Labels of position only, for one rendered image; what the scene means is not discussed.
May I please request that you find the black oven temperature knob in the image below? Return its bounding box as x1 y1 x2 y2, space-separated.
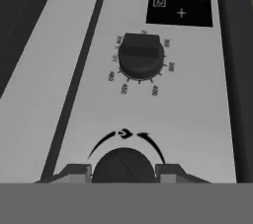
117 32 165 80

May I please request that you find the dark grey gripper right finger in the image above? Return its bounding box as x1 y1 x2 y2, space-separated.
154 163 211 185

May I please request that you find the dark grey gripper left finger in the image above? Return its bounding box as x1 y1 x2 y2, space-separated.
35 163 93 185

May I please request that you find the grey stove with black panel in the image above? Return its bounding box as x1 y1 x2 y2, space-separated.
0 0 253 185

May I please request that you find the black round stove knob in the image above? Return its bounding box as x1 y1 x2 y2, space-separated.
91 147 156 185

